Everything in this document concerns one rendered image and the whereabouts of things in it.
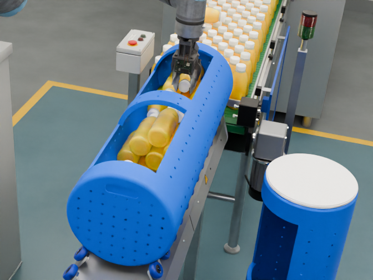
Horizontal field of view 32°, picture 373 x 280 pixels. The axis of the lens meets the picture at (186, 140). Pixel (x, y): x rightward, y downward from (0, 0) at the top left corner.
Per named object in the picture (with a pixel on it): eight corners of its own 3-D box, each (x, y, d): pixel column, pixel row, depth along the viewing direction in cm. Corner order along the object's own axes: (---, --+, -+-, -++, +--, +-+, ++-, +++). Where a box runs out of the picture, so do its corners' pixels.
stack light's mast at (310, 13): (294, 51, 262) (301, 13, 254) (295, 45, 268) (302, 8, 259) (310, 54, 261) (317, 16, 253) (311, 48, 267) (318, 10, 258)
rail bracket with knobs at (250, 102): (230, 127, 247) (233, 103, 241) (233, 118, 253) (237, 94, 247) (256, 131, 245) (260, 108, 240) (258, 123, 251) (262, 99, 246)
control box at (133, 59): (115, 70, 257) (116, 46, 252) (130, 51, 274) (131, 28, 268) (140, 74, 255) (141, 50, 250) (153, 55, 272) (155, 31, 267)
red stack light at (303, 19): (298, 25, 257) (300, 16, 255) (300, 20, 262) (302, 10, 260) (314, 28, 256) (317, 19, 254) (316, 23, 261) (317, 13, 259)
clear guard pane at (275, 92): (253, 193, 287) (270, 95, 262) (273, 111, 353) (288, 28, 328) (255, 193, 287) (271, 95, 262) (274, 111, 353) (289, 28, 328)
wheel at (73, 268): (69, 271, 161) (75, 276, 162) (75, 259, 165) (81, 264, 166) (58, 279, 164) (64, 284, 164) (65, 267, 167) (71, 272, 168)
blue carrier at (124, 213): (64, 253, 172) (66, 163, 157) (153, 104, 245) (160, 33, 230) (169, 279, 168) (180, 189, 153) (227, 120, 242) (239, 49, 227)
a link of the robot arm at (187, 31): (179, 13, 207) (208, 18, 206) (177, 27, 210) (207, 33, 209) (172, 22, 200) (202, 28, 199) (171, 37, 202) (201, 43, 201)
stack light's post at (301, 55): (258, 258, 320) (297, 50, 263) (260, 252, 324) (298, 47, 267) (267, 259, 320) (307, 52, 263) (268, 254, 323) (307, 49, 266)
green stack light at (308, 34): (296, 37, 259) (298, 25, 257) (298, 31, 265) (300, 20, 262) (312, 40, 258) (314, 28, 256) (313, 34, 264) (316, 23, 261)
